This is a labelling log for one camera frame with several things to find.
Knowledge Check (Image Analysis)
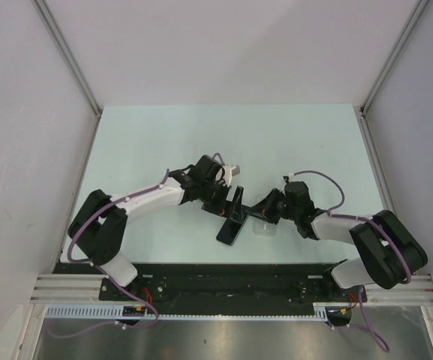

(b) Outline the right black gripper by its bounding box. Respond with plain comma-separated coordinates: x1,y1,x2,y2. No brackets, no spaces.
246,187,299,225

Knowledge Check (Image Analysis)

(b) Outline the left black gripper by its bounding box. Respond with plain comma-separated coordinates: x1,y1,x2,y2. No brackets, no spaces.
198,179,242,223

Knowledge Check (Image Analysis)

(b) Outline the clear phone case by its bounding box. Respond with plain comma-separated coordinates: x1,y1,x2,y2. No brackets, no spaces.
253,220,277,238

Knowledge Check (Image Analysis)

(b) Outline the black smartphone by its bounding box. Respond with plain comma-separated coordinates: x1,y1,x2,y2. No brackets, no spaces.
216,219,244,246

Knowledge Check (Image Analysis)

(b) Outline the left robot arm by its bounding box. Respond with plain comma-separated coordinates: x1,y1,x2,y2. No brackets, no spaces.
67,153,240,300

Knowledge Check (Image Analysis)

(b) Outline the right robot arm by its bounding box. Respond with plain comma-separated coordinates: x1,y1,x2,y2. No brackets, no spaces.
248,181,428,301

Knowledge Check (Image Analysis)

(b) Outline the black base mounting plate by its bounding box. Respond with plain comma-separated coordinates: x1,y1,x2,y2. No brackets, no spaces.
52,262,413,316

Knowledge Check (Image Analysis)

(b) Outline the right aluminium side rail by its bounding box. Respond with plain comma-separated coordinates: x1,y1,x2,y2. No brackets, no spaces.
355,107,397,215

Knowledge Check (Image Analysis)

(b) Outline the front aluminium frame rail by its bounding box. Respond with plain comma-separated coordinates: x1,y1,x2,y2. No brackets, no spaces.
30,274,433,306

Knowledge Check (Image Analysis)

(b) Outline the white slotted cable duct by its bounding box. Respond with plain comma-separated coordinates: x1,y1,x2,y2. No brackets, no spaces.
45,304,350,322

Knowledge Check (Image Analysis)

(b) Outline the right aluminium frame post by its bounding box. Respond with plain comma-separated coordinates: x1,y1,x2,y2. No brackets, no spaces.
359,0,432,117

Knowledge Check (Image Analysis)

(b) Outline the aluminium frame post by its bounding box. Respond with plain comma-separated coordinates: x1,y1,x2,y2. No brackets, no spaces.
32,0,102,116
359,0,432,117

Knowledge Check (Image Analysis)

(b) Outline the left aluminium frame post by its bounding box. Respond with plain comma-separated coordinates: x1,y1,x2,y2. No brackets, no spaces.
32,0,102,116

